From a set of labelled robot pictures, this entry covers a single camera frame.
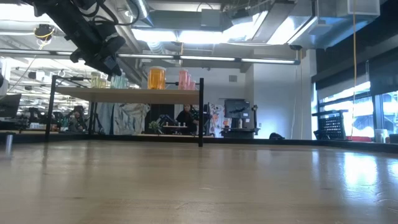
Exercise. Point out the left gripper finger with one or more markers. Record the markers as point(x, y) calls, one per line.
point(107, 66)

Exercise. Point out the large orange medicine bottle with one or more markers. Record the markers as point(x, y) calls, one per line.
point(157, 79)

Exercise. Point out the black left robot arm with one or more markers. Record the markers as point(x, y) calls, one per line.
point(62, 12)

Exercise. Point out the white draped cover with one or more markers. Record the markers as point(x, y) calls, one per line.
point(130, 118)

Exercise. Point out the person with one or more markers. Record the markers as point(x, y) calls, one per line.
point(76, 118)
point(186, 116)

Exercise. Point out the small potted plant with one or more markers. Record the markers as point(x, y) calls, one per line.
point(154, 126)

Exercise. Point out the long fluorescent tube light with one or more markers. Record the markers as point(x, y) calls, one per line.
point(202, 58)

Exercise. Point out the black computer monitor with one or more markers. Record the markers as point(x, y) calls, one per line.
point(9, 105)

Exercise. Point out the floral patterned cloth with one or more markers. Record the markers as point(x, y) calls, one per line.
point(216, 119)

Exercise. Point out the grey square vent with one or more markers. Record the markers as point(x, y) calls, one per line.
point(232, 78)

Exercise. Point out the black screen on stand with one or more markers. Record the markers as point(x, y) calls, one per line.
point(237, 109)

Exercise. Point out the small dark rounded object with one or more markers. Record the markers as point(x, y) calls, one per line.
point(276, 136)

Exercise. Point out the black upright stand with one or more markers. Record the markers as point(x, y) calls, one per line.
point(331, 126)

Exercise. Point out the red flat object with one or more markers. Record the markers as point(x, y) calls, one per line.
point(362, 139)

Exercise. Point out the wooden shelf black frame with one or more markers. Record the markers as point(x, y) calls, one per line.
point(124, 96)

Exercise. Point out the grey metal post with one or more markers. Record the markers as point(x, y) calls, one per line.
point(8, 143)

